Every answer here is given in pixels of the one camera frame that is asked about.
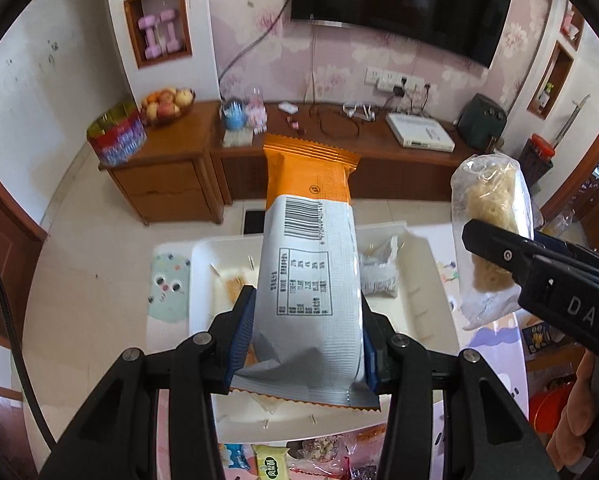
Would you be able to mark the bowl of fruit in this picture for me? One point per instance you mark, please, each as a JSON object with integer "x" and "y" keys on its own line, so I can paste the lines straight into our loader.
{"x": 167, "y": 106}

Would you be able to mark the white small box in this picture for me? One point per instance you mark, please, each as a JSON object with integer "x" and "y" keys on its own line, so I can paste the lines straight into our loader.
{"x": 237, "y": 138}

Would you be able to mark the blue cup holder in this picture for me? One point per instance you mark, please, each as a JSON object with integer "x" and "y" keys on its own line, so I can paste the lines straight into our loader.
{"x": 233, "y": 116}

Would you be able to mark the white wall power strip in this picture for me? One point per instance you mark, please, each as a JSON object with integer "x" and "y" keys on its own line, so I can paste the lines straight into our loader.
{"x": 384, "y": 78}

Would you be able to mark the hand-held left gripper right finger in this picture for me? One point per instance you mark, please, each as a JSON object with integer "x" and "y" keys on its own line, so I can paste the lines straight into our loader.
{"x": 372, "y": 360}

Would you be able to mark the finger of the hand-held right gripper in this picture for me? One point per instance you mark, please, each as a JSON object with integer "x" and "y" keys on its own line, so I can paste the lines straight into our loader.
{"x": 554, "y": 245}
{"x": 494, "y": 247}

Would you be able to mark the wooden television cabinet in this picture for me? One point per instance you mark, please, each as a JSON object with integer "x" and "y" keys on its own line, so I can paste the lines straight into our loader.
{"x": 179, "y": 180}

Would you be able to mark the cartoon printed table mat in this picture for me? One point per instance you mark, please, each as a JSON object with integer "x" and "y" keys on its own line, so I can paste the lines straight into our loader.
{"x": 169, "y": 310}

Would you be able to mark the green yellow snack packet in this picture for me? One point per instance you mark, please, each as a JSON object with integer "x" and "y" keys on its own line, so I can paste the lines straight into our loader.
{"x": 269, "y": 462}

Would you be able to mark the brown wooden door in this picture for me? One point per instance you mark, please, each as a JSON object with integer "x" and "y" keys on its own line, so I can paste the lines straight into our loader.
{"x": 4, "y": 270}

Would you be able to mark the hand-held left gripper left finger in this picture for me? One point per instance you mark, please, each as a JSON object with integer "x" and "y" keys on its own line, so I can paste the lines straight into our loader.
{"x": 243, "y": 325}

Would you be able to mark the dark green air fryer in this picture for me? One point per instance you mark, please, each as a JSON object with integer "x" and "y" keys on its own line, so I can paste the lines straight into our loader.
{"x": 482, "y": 122}

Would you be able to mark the person's right hand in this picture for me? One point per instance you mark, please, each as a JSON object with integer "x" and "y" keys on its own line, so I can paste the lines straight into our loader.
{"x": 584, "y": 410}

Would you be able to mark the orange white snack packet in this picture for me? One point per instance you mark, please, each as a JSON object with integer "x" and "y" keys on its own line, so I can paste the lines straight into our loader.
{"x": 309, "y": 260}

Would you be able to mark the pink dumbbell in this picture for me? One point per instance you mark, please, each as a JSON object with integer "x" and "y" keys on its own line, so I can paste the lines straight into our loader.
{"x": 169, "y": 30}
{"x": 149, "y": 37}

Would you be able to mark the white small remote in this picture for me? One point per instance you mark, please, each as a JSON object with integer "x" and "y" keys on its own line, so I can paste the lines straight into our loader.
{"x": 288, "y": 107}

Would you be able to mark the blue printed box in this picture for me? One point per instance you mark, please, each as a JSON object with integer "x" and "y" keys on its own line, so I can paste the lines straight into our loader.
{"x": 537, "y": 338}

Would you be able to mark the clear mixed nut packet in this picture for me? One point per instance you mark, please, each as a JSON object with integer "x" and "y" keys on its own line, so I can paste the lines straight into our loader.
{"x": 324, "y": 450}

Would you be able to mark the dark jar with red lid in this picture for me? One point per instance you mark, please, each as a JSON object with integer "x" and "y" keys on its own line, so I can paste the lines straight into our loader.
{"x": 537, "y": 160}

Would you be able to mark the red round tin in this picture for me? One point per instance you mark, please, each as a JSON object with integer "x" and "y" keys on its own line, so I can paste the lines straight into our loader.
{"x": 116, "y": 135}

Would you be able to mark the dark red date packet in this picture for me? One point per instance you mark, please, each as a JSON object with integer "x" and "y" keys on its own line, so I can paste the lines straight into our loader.
{"x": 364, "y": 472}

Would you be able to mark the small orange packet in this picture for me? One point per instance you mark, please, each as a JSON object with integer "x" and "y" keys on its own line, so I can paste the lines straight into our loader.
{"x": 367, "y": 437}

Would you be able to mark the black wall television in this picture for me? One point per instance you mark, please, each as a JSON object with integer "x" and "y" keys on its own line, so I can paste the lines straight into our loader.
{"x": 404, "y": 0}

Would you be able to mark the wooden wall niche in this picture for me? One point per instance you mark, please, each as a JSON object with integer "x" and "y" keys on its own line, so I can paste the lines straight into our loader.
{"x": 132, "y": 35}
{"x": 562, "y": 70}
{"x": 579, "y": 25}

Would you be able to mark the white flat media player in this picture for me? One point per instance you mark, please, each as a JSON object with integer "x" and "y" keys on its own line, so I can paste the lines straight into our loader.
{"x": 419, "y": 132}

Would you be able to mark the white plastic storage box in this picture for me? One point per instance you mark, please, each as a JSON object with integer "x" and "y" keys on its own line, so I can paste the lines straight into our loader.
{"x": 419, "y": 280}

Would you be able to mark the clear noodle cake packet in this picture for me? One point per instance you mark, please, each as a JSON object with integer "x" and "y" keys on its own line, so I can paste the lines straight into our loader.
{"x": 494, "y": 195}

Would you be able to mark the grey white packet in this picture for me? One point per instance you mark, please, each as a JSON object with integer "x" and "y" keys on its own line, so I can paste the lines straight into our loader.
{"x": 379, "y": 275}

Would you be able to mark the black flat floor panel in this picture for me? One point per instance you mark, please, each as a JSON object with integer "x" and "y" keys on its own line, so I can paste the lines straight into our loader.
{"x": 253, "y": 221}

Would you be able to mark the blue white small packet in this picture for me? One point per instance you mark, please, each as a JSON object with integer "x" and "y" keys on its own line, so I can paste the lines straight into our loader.
{"x": 232, "y": 457}

